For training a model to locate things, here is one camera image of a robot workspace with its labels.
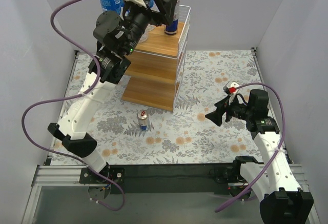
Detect Red Bull can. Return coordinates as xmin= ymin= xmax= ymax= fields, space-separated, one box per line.
xmin=163 ymin=0 xmax=179 ymax=36
xmin=137 ymin=110 xmax=150 ymax=131

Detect small Pocari Sweat bottle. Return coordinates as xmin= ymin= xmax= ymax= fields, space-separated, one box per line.
xmin=139 ymin=26 xmax=149 ymax=43

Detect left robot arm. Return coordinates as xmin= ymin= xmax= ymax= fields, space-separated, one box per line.
xmin=48 ymin=0 xmax=178 ymax=183

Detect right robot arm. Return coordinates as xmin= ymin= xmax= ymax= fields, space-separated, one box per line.
xmin=205 ymin=89 xmax=314 ymax=223

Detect floral tablecloth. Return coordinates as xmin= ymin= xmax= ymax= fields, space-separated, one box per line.
xmin=61 ymin=49 xmax=280 ymax=165

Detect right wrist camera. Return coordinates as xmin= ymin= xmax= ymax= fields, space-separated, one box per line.
xmin=223 ymin=81 xmax=239 ymax=105

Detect white wire wooden shelf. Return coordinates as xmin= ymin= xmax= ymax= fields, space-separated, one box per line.
xmin=121 ymin=5 xmax=191 ymax=112

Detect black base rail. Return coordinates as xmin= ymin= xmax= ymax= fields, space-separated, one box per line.
xmin=79 ymin=164 xmax=264 ymax=195

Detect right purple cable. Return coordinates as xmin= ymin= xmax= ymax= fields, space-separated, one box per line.
xmin=214 ymin=82 xmax=285 ymax=213

